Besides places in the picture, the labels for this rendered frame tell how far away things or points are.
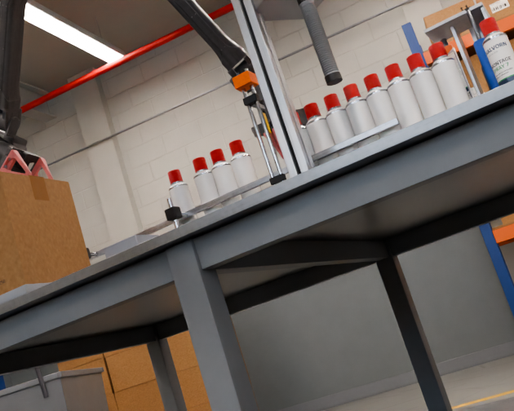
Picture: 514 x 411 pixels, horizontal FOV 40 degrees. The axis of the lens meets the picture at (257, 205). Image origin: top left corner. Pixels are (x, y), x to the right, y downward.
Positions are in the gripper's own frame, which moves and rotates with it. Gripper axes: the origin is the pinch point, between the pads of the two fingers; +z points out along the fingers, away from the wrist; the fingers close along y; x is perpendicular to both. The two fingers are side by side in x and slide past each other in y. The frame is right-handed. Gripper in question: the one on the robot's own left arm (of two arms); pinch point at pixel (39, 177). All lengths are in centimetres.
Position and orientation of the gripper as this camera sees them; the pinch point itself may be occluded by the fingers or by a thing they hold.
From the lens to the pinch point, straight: 193.6
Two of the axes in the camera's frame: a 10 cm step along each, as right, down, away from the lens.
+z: 7.9, 5.0, -3.4
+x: -5.1, 8.6, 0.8
